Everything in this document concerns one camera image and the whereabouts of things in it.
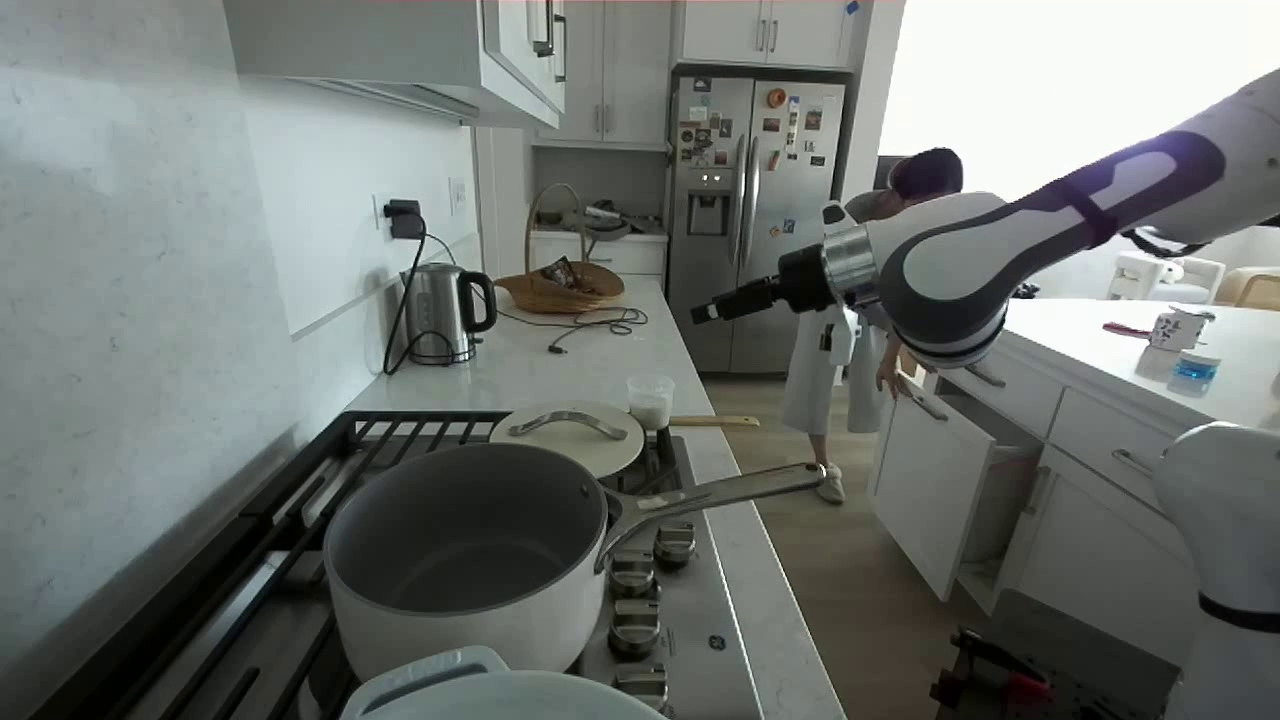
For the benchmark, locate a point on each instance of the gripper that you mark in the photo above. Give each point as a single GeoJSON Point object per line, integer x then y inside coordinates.
{"type": "Point", "coordinates": [800, 282]}

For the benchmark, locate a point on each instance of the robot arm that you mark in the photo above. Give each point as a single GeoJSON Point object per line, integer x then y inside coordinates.
{"type": "Point", "coordinates": [950, 260]}

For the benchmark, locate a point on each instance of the clear plastic cup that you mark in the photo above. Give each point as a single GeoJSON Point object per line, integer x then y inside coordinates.
{"type": "Point", "coordinates": [650, 405]}

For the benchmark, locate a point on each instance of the white pot lid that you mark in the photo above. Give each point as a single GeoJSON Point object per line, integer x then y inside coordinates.
{"type": "Point", "coordinates": [480, 695]}

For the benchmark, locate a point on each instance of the steel refrigerator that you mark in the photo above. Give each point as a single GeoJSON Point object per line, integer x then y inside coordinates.
{"type": "Point", "coordinates": [715, 250]}

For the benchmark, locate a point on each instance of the person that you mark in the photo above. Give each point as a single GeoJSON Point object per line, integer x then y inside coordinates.
{"type": "Point", "coordinates": [815, 390]}

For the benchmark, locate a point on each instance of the row of white cabinets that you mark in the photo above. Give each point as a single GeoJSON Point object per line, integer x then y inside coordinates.
{"type": "Point", "coordinates": [640, 70]}

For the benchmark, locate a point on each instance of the stove knob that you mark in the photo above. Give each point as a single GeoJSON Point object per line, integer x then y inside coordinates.
{"type": "Point", "coordinates": [632, 573]}
{"type": "Point", "coordinates": [675, 543]}
{"type": "Point", "coordinates": [634, 628]}
{"type": "Point", "coordinates": [641, 688]}

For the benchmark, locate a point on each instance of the window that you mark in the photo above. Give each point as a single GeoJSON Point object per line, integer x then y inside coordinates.
{"type": "Point", "coordinates": [1050, 80]}

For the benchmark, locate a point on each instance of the red tool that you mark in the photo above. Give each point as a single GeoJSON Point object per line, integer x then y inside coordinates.
{"type": "Point", "coordinates": [1125, 329]}

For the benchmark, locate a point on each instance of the white kitchen island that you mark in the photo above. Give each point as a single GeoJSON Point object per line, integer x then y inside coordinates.
{"type": "Point", "coordinates": [1080, 500]}

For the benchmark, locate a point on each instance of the steel electric kettle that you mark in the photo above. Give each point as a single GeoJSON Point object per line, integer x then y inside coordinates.
{"type": "Point", "coordinates": [437, 312]}

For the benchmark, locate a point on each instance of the gas stove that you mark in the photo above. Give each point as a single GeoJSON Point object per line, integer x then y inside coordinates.
{"type": "Point", "coordinates": [690, 640]}

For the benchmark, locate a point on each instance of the patterned white mug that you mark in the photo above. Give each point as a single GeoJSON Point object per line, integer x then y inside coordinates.
{"type": "Point", "coordinates": [1178, 328]}

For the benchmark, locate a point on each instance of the white chair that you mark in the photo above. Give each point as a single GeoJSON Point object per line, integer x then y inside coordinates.
{"type": "Point", "coordinates": [1190, 280]}

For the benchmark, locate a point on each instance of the blue plastic container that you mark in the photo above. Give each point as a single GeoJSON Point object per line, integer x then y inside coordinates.
{"type": "Point", "coordinates": [1195, 372]}

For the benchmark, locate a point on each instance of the beige chair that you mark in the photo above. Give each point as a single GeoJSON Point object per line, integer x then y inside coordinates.
{"type": "Point", "coordinates": [1255, 288]}

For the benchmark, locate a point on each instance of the black stove grate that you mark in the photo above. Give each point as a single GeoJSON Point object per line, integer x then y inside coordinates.
{"type": "Point", "coordinates": [300, 500]}

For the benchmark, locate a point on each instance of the wall switch plate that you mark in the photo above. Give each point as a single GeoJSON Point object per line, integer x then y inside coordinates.
{"type": "Point", "coordinates": [458, 196]}

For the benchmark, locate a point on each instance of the wall socket with black plug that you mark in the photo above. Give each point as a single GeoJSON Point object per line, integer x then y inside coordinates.
{"type": "Point", "coordinates": [404, 218]}

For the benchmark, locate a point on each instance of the white wall cabinet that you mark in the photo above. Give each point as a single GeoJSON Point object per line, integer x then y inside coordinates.
{"type": "Point", "coordinates": [400, 45]}

